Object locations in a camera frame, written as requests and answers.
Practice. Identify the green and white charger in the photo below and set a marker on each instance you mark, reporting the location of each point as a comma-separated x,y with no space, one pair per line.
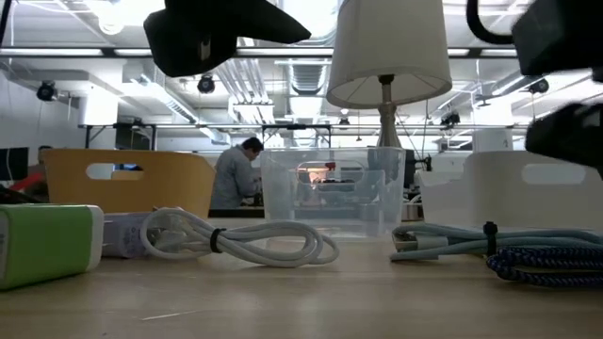
47,245

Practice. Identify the white power adapter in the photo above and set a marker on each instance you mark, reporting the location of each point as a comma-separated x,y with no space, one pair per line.
122,233

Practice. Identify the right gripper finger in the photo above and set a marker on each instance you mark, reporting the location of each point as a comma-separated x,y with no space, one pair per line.
570,134

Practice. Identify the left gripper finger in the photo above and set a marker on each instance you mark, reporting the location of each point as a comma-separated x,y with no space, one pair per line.
268,26

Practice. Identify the black monitor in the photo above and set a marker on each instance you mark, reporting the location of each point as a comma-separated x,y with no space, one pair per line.
13,164

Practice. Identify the black ceiling spotlight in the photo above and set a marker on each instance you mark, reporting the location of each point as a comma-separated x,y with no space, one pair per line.
206,85
46,91
538,86

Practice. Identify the person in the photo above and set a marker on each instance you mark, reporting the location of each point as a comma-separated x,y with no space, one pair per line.
233,179

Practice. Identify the white shade table lamp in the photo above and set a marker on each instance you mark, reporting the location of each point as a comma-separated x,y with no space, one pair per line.
388,47

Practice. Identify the white plastic bin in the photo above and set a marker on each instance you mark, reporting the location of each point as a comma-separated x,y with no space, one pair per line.
490,198

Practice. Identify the clear plastic bin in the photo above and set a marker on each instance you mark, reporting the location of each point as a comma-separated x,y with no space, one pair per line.
282,198

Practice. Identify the yellow plastic bin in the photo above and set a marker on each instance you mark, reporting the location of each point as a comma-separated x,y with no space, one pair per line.
174,183

